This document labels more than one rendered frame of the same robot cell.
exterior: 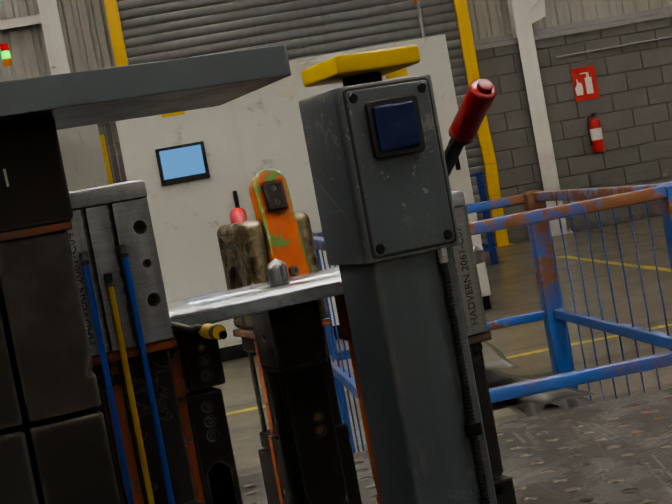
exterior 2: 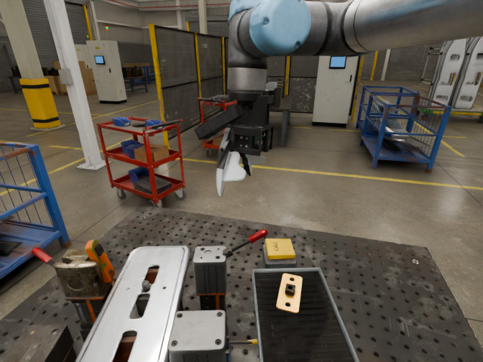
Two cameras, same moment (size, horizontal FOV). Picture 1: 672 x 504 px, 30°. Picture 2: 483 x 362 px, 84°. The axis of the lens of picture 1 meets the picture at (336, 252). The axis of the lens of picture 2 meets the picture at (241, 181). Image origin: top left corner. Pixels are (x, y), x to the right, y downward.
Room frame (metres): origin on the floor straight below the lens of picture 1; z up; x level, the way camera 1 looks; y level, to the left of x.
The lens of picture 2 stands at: (0.73, 0.45, 1.55)
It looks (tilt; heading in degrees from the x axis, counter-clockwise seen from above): 25 degrees down; 291
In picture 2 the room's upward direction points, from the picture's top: straight up
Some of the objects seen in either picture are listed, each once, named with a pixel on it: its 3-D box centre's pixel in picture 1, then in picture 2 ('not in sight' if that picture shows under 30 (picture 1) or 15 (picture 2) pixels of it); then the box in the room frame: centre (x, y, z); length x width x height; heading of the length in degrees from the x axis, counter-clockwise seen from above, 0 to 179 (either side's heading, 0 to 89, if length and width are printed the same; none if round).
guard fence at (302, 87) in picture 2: not in sight; (287, 78); (2.28, -6.95, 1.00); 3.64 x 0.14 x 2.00; 6
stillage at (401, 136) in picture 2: not in sight; (397, 129); (-0.09, -4.44, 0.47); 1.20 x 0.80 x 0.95; 98
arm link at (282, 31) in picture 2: not in sight; (282, 29); (0.84, -0.01, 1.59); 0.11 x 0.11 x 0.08; 39
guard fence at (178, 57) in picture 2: not in sight; (199, 82); (3.84, -5.08, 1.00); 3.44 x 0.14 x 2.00; 96
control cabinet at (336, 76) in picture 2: not in sight; (336, 71); (1.07, -6.51, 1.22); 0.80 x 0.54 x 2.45; 6
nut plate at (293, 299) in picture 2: not in sight; (290, 289); (0.77, 0.08, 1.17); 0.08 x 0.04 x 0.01; 94
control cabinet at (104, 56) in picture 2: not in sight; (106, 66); (8.67, -7.26, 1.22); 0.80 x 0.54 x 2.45; 7
